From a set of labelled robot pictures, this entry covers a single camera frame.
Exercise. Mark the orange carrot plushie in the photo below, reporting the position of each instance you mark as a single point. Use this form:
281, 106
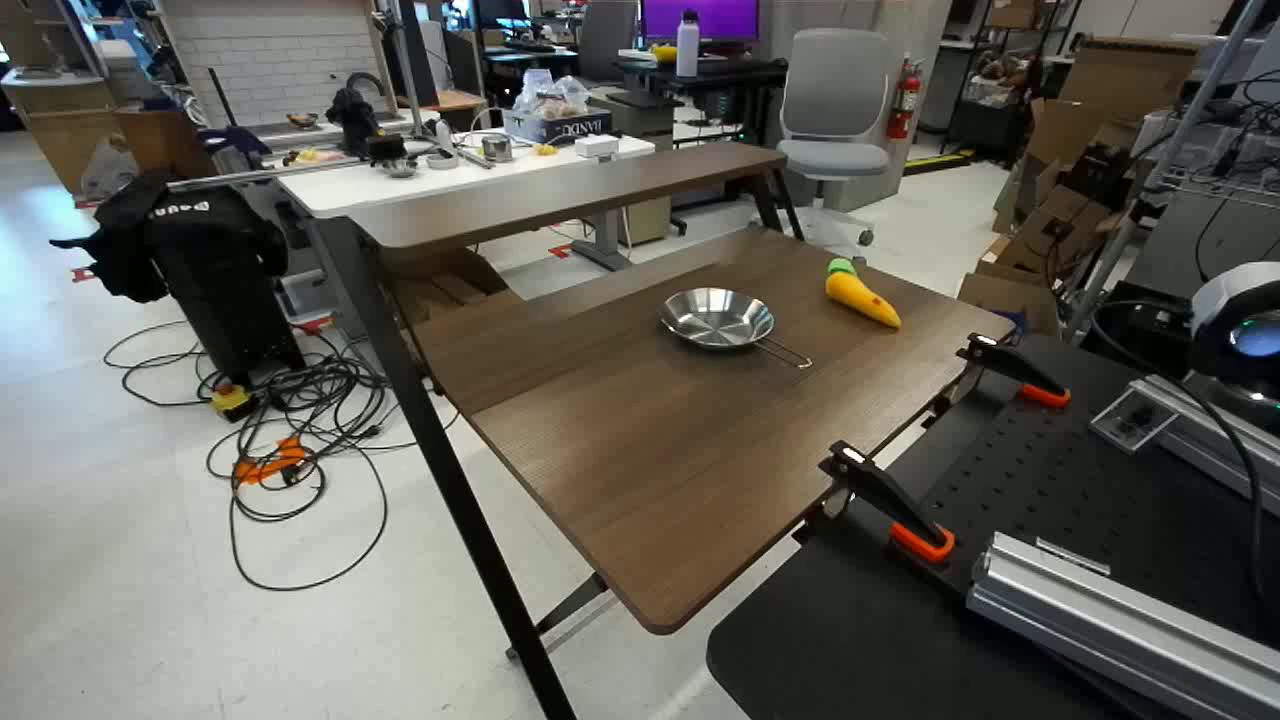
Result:
864, 301

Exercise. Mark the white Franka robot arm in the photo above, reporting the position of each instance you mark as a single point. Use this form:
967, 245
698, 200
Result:
1232, 301

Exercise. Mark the silver metal pan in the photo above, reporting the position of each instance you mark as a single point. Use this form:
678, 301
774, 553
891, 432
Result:
716, 317

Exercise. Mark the white bowl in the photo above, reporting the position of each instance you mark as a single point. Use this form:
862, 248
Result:
598, 145

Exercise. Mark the black printed snack box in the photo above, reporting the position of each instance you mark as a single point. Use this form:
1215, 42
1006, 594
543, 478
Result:
573, 120

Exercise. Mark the small metal cup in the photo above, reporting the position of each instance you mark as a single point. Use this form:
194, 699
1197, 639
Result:
496, 149

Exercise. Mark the black orange bar clamp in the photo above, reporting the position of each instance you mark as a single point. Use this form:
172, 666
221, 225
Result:
883, 490
1001, 357

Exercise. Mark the white desk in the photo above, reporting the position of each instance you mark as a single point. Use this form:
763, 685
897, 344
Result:
425, 185

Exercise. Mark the white bottle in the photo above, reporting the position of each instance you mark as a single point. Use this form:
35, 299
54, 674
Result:
690, 45

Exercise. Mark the grey office chair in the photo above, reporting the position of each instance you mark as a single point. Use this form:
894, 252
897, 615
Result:
838, 93

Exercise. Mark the purple lit monitor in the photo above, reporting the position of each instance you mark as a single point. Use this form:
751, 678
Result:
703, 16

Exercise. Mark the red fire extinguisher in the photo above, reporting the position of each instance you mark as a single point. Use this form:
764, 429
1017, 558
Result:
906, 106

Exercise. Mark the black desk device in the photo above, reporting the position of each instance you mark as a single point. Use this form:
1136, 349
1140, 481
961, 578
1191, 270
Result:
355, 116

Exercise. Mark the black perforated breadboard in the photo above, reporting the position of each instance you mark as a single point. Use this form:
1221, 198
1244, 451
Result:
1043, 467

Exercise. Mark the flattened cardboard box pile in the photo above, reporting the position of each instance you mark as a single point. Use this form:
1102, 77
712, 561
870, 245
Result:
1043, 252

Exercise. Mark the black bag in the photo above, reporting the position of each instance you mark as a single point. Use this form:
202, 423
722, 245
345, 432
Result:
212, 267

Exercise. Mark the white pegboard panel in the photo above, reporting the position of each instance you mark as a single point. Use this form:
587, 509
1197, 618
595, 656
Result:
267, 63

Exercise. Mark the large cardboard box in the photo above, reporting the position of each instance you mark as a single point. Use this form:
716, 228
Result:
1113, 93

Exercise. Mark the grey metal stand pole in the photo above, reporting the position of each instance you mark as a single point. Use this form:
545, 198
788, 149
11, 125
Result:
1162, 163

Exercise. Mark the black metal table frame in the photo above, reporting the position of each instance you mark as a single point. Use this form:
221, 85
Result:
402, 361

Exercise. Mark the small metal corner bracket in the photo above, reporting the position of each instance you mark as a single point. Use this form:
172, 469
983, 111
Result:
1135, 423

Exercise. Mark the short aluminium extrusion rail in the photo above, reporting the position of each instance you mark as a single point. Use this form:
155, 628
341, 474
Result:
1121, 625

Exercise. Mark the long aluminium extrusion rail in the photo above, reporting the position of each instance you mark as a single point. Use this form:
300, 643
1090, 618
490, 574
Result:
1227, 454

